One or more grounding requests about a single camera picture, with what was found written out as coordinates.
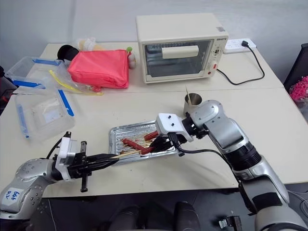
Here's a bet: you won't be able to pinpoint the black metal clamp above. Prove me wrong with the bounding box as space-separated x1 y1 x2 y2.
217 215 242 230

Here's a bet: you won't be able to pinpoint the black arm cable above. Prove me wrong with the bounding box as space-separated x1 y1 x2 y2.
46 136 64 160
169 132 258 216

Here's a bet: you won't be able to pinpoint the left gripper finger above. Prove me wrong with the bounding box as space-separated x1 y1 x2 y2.
87 153 119 164
87 159 120 172

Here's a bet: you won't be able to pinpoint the pink plastic pile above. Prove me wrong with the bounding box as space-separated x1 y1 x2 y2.
289 75 308 102

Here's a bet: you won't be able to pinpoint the steel cup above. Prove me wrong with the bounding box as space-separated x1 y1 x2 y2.
183 93 206 116

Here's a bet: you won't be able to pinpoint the red sausage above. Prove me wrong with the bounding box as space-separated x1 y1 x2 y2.
143 130 160 141
140 146 155 156

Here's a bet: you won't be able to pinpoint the wooden skewer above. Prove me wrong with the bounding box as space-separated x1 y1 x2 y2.
185 85 193 106
112 150 143 160

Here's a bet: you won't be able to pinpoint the dark object at table side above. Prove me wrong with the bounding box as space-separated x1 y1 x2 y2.
0 64 15 116

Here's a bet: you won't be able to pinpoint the silver foil tray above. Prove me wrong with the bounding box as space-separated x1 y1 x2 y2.
108 119 178 163

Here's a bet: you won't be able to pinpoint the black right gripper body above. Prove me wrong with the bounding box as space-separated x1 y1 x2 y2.
166 131 180 151

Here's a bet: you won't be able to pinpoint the black oven power cord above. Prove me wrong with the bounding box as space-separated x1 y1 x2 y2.
216 40 266 86

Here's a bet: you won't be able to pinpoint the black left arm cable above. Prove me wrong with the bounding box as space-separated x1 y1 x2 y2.
46 136 64 160

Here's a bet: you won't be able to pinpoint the cream toaster oven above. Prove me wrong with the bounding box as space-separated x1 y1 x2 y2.
135 13 230 85

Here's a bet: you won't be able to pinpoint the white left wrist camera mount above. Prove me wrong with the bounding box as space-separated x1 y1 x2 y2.
56 136 80 181

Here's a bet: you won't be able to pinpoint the clear container blue clips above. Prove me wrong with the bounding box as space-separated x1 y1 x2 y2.
4 56 66 90
14 88 77 143

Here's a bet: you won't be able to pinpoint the pink fabric bag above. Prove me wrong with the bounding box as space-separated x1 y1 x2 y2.
66 49 129 90

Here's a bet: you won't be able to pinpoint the small green-capped bottle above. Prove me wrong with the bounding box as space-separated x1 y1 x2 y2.
126 46 137 71

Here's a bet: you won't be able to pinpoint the black chair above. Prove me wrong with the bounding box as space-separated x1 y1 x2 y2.
283 42 308 97

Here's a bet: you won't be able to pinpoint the black round cup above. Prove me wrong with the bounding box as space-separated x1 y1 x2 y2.
56 44 80 67

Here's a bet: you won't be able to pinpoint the dark browned sausage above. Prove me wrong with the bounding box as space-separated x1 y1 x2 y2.
121 138 143 150

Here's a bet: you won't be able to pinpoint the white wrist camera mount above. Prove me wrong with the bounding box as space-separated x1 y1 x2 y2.
56 136 80 181
154 113 194 143

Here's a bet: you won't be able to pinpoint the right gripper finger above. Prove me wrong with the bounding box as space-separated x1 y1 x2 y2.
152 142 174 153
149 136 170 149

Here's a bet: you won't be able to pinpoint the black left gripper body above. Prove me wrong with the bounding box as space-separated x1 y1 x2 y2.
66 141 94 193

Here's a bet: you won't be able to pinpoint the clear zip bag yellow seal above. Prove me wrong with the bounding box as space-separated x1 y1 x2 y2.
49 63 104 97

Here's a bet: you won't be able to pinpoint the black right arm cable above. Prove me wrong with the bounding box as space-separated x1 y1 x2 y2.
169 132 258 216

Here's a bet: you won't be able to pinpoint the white power strip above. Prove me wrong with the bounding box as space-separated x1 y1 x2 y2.
222 38 257 54

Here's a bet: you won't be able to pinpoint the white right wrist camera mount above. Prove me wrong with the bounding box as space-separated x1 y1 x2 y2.
154 113 194 143

